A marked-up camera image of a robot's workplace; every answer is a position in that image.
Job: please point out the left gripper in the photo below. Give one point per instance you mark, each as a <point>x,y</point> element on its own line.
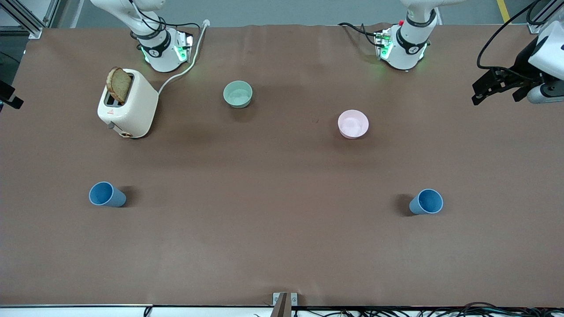
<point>522,61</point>

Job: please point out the blue plastic cup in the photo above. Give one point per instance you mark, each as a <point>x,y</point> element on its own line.
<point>429,201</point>
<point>102,194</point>

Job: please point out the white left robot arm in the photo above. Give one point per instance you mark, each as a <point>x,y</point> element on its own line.
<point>403,53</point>

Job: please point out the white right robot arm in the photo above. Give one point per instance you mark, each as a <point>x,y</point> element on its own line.
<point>163,57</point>

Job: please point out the brown bread slice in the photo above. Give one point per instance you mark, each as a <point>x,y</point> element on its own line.
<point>119,84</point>

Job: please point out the cream white toaster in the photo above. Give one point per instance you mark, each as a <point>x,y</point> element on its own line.
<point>134,110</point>

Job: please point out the pink bowl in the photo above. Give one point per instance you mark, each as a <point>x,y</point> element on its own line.
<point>353,124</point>

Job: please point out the green bowl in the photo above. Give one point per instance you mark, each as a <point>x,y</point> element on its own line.
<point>238,94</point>

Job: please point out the brown table mat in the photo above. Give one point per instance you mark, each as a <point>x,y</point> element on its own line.
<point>282,229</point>

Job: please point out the dark brown pole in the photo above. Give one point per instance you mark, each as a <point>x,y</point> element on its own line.
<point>281,308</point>

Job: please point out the aluminium frame profile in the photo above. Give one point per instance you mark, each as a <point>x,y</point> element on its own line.
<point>539,27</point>
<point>26,22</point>

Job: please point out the metal table edge bracket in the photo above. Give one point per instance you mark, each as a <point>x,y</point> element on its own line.
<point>293,299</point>

